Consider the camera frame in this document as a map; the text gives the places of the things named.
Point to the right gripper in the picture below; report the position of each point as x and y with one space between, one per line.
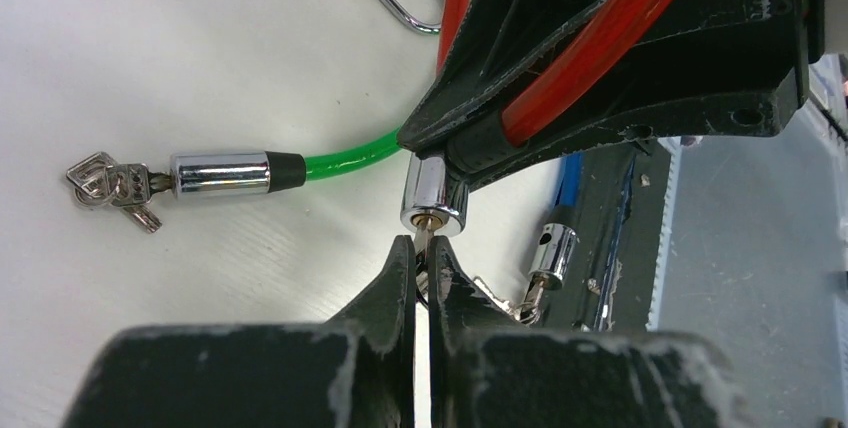
794 36

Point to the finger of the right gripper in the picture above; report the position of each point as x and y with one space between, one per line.
706 67
757 99

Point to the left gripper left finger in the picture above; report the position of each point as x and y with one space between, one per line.
353 370

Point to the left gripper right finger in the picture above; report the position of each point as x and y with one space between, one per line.
488 370

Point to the red cable lock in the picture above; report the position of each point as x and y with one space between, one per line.
583 47

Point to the blue cable lock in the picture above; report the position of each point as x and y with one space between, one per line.
555 245

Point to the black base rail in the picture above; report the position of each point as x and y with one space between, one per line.
609 282

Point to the green cable lock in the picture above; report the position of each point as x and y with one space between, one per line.
100 181

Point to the white cable duct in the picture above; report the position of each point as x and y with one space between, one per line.
674 147

